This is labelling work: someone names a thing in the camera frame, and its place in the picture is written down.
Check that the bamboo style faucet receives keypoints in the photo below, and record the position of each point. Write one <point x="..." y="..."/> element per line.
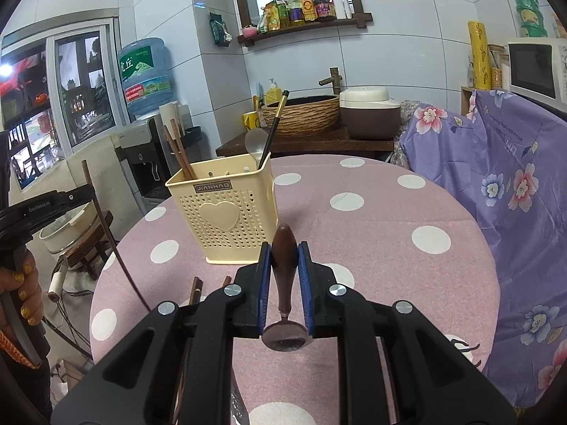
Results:
<point x="332" y="80"/>

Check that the grey water dispenser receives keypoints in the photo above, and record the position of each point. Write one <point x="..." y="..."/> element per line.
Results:
<point x="137" y="164"/>

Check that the woven wash basin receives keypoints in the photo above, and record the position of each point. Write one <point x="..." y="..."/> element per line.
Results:
<point x="305" y="115"/>

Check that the dark soy sauce bottle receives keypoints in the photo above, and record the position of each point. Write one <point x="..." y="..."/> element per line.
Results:
<point x="323" y="2"/>

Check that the yellow wrap roll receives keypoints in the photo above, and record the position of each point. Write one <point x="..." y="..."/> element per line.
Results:
<point x="479" y="55"/>

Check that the white pot with lid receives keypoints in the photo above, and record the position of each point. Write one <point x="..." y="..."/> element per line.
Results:
<point x="57" y="239"/>

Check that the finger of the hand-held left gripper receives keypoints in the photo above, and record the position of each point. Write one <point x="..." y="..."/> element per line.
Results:
<point x="75" y="197"/>

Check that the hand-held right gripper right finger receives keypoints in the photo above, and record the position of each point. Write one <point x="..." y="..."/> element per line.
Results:
<point x="305" y="294"/>

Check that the green hanging packet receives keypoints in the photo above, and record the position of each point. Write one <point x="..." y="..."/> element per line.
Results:
<point x="219" y="29"/>

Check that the yellow seasoning packet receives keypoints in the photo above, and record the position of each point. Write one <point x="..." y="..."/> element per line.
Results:
<point x="263" y="20"/>

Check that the blue water jug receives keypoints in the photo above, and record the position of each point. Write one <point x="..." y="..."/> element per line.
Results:
<point x="144" y="75"/>

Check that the white cup dispenser tube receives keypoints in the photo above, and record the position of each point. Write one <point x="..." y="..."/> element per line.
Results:
<point x="168" y="113"/>

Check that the person's left hand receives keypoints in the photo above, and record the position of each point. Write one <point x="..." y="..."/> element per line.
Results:
<point x="26" y="283"/>

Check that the black chopstick gold tip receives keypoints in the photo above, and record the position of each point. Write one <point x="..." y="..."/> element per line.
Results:
<point x="272" y="130"/>

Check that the white plastic bottle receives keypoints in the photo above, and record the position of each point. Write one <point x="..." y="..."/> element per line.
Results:
<point x="340" y="5"/>

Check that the wooden framed mirror shelf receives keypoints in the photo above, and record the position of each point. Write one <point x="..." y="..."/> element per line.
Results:
<point x="359" y="0"/>

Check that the white microwave oven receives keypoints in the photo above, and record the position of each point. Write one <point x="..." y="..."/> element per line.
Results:
<point x="531" y="71"/>

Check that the yellow green label bottle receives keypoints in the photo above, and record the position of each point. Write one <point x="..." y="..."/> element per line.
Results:
<point x="275" y="14"/>

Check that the small pink bowl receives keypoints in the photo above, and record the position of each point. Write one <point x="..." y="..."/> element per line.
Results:
<point x="249" y="32"/>

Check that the amber sauce bottle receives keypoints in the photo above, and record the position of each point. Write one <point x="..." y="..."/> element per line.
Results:
<point x="307" y="5"/>

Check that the yellow mug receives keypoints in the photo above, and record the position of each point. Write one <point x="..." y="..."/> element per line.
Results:
<point x="251" y="121"/>

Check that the translucent grey plastic spoon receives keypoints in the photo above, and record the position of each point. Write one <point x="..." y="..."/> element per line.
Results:
<point x="254" y="141"/>

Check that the green instant noodle cup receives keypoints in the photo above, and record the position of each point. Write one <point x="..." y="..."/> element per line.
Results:
<point x="531" y="16"/>
<point x="534" y="31"/>

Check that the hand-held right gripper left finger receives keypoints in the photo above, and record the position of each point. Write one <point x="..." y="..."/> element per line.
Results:
<point x="265" y="294"/>

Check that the dark wooden stool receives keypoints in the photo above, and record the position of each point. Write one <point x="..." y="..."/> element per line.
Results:
<point x="93" y="252"/>

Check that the dark wooden counter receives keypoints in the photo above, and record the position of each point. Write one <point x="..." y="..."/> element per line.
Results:
<point x="319" y="144"/>

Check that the purple floral cloth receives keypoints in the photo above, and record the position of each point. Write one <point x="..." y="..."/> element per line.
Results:
<point x="509" y="164"/>

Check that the pink polka dot tablecloth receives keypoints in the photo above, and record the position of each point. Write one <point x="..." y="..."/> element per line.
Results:
<point x="376" y="252"/>

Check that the white brown rice cooker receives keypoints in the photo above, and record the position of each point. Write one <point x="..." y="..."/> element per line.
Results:
<point x="370" y="113"/>

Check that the cream plastic utensil holder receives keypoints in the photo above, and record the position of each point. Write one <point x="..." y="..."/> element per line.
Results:
<point x="221" y="212"/>

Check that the clear jar wooden lid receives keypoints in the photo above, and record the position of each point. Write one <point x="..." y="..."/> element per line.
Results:
<point x="497" y="68"/>

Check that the sliding glass window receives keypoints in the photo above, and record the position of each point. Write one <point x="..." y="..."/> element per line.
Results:
<point x="79" y="88"/>

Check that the yellow soap pump bottle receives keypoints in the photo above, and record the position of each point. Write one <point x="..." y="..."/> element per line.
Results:
<point x="273" y="94"/>

